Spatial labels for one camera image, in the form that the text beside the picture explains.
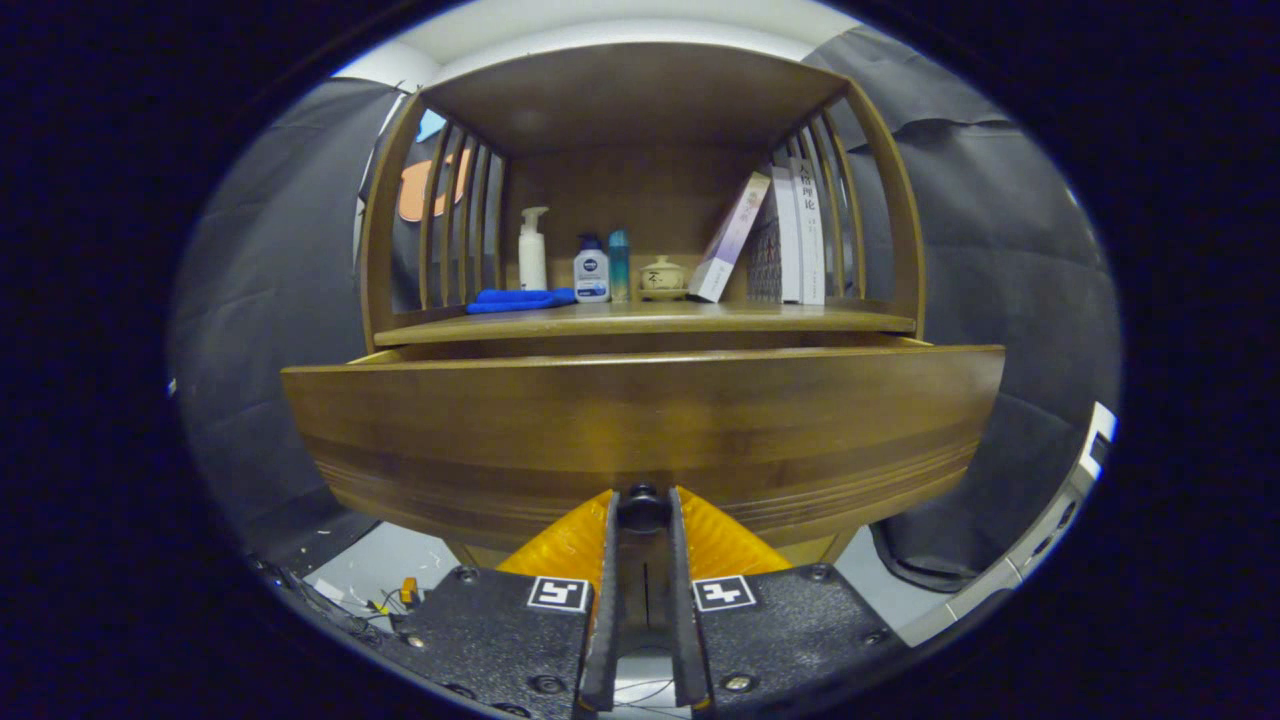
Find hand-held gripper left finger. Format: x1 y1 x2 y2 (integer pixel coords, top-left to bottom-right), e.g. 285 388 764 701
385 487 623 719

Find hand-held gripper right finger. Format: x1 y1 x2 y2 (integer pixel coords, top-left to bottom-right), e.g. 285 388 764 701
668 486 906 719

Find wooden drawer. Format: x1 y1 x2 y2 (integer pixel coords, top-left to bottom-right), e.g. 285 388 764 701
280 335 1006 551

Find wooden countertop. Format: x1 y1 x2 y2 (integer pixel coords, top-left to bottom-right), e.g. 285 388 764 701
372 298 918 348

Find wooden cabinet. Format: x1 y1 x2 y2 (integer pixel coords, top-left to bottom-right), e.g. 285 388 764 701
357 40 926 571

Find blue cloth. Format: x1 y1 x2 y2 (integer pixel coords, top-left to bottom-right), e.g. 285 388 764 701
466 287 578 315

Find white device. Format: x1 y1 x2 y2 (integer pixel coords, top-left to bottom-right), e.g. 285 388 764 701
895 400 1118 649

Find beige lidded tea bowl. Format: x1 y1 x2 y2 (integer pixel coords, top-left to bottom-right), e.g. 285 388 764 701
639 255 689 302

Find white lotion bottle blue cap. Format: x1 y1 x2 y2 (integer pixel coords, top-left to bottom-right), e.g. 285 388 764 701
573 233 611 304

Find white pump bottle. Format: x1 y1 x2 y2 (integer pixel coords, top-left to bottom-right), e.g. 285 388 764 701
517 206 550 292

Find dark patterned book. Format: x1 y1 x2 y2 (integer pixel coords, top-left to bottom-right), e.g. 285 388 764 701
748 195 783 303

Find purple and white box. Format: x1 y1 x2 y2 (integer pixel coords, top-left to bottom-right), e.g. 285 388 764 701
688 171 772 304

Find plain white book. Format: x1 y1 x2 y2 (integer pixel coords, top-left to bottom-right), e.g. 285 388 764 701
770 165 803 304

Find white book black characters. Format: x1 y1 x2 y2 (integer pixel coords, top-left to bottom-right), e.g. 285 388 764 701
790 157 827 306

